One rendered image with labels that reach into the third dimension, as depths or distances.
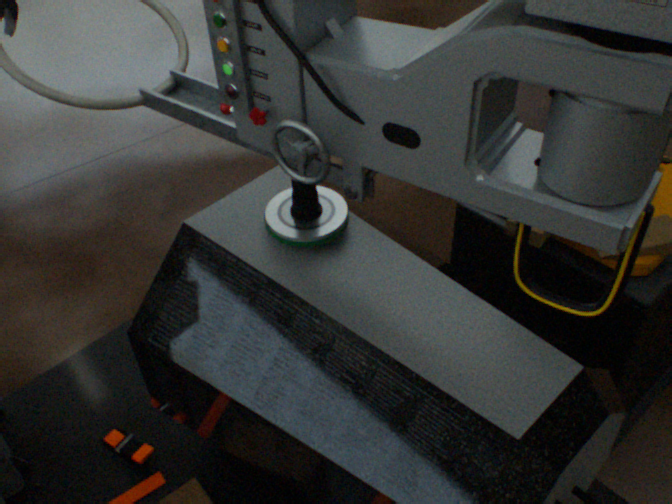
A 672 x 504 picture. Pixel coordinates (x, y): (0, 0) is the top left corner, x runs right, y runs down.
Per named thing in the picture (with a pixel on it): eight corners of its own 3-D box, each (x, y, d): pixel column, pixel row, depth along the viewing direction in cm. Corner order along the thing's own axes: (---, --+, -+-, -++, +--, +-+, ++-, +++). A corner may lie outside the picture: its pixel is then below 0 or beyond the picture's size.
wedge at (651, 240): (662, 227, 189) (667, 213, 186) (679, 253, 182) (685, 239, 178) (585, 234, 188) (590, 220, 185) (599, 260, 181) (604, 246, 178)
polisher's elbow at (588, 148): (550, 136, 137) (572, 39, 123) (658, 158, 130) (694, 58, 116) (522, 192, 124) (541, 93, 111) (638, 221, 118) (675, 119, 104)
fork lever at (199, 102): (406, 163, 164) (407, 145, 160) (362, 208, 152) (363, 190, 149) (184, 79, 191) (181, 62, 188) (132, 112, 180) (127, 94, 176)
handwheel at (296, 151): (353, 172, 151) (352, 111, 141) (327, 197, 145) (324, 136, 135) (297, 151, 157) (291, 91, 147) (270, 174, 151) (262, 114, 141)
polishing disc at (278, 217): (364, 216, 179) (364, 213, 178) (298, 254, 170) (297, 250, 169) (314, 179, 191) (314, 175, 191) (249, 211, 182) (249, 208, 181)
